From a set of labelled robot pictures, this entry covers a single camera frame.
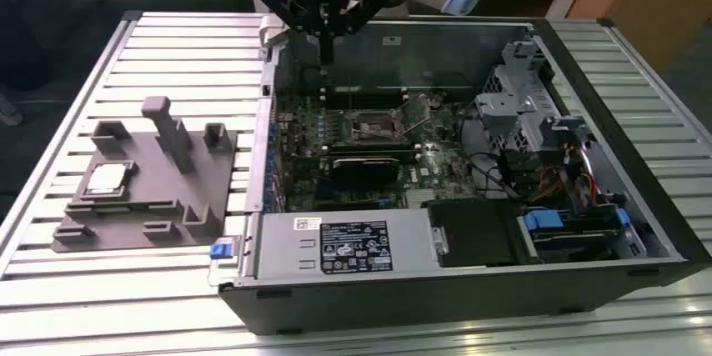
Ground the silver CPU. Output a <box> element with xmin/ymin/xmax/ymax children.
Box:
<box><xmin>87</xmin><ymin>163</ymin><xmax>135</xmax><ymax>195</ymax></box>

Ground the black PC case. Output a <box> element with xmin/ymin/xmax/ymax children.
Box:
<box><xmin>218</xmin><ymin>13</ymin><xmax>712</xmax><ymax>336</ymax></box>

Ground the silver metal latch plate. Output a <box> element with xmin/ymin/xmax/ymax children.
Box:
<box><xmin>431</xmin><ymin>225</ymin><xmax>450</xmax><ymax>255</ymax></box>

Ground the blue disk carrier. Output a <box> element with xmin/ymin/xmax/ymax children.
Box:
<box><xmin>522</xmin><ymin>208</ymin><xmax>631</xmax><ymax>234</ymax></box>

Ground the silver drive cage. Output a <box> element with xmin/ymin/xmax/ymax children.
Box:
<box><xmin>475</xmin><ymin>41</ymin><xmax>564</xmax><ymax>153</ymax></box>

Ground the grey metal foot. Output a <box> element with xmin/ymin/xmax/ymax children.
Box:
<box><xmin>0</xmin><ymin>91</ymin><xmax>24</xmax><ymax>126</ymax></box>

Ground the black graphics card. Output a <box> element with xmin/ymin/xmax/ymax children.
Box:
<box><xmin>327</xmin><ymin>157</ymin><xmax>402</xmax><ymax>185</ymax></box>

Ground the metal socket cover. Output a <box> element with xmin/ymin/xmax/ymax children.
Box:
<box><xmin>392</xmin><ymin>92</ymin><xmax>444</xmax><ymax>132</ymax></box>

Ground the silver case handle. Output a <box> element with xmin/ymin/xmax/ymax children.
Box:
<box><xmin>259</xmin><ymin>13</ymin><xmax>292</xmax><ymax>48</ymax></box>

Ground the green motherboard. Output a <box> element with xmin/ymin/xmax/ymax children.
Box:
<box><xmin>272</xmin><ymin>88</ymin><xmax>486</xmax><ymax>213</ymax></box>

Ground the grey parts rack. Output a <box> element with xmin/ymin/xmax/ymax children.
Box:
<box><xmin>50</xmin><ymin>96</ymin><xmax>239</xmax><ymax>253</ymax></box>

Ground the silver power supply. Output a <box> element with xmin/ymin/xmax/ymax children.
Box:
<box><xmin>252</xmin><ymin>210</ymin><xmax>440</xmax><ymax>280</ymax></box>

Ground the black RAM stick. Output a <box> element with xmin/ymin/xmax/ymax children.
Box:
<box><xmin>332</xmin><ymin>143</ymin><xmax>416</xmax><ymax>153</ymax></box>
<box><xmin>328</xmin><ymin>150</ymin><xmax>416</xmax><ymax>161</ymax></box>

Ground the blue case latch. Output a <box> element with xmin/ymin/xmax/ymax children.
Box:
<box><xmin>210</xmin><ymin>238</ymin><xmax>235</xmax><ymax>259</ymax></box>

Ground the black plastic drive cover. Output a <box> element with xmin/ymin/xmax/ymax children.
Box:
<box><xmin>427</xmin><ymin>199</ymin><xmax>527</xmax><ymax>269</ymax></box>

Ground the silver chipset heatsink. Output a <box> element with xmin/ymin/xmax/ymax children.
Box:
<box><xmin>406</xmin><ymin>188</ymin><xmax>440</xmax><ymax>208</ymax></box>

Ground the coloured power wire bundle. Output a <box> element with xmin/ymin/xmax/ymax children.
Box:
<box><xmin>527</xmin><ymin>163</ymin><xmax>606</xmax><ymax>207</ymax></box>

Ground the CPU socket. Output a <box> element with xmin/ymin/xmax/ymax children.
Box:
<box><xmin>346</xmin><ymin>108</ymin><xmax>414</xmax><ymax>143</ymax></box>

